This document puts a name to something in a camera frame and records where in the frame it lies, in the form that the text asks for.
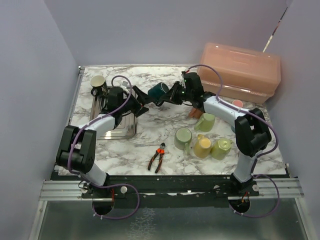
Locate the dark teal mug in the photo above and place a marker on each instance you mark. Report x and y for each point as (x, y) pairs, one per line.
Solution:
(158, 90)

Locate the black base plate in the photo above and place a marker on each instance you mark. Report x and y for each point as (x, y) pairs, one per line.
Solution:
(169, 191)

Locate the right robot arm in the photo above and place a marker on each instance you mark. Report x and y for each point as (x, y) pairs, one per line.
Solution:
(252, 134)

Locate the pink plastic storage box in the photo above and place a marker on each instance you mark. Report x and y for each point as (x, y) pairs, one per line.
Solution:
(247, 75)

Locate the lime green faceted mug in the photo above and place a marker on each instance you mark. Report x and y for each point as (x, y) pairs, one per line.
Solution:
(221, 148)

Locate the black mug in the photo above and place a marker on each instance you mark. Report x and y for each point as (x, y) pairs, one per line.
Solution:
(99, 86)

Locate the clear handle screwdriver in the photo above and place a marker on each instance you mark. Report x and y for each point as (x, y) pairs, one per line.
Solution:
(141, 145)

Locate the sage green mug upright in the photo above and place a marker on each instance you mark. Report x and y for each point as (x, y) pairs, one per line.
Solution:
(182, 139)

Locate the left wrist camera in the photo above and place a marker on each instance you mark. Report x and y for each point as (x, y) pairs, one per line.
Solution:
(125, 86)

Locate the steel tray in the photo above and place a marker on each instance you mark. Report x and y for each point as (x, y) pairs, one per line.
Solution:
(126, 126)

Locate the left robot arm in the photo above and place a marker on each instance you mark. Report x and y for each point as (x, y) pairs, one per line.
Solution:
(77, 148)

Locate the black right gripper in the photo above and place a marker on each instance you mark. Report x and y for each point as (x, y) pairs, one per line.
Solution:
(172, 93)

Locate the pink terracotta mug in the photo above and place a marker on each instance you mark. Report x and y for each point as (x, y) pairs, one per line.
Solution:
(195, 113)

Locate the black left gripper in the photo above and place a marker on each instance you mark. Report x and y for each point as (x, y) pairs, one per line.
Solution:
(143, 98)

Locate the aluminium rail frame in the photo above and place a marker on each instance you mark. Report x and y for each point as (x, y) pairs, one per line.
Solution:
(59, 190)

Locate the light green mug lying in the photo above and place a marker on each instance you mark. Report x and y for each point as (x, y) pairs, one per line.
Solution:
(205, 122)

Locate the yellow mug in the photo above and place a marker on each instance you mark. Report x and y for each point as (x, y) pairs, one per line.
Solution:
(202, 146)

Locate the pink and blue mug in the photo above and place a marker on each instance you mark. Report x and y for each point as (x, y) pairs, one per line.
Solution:
(238, 103)

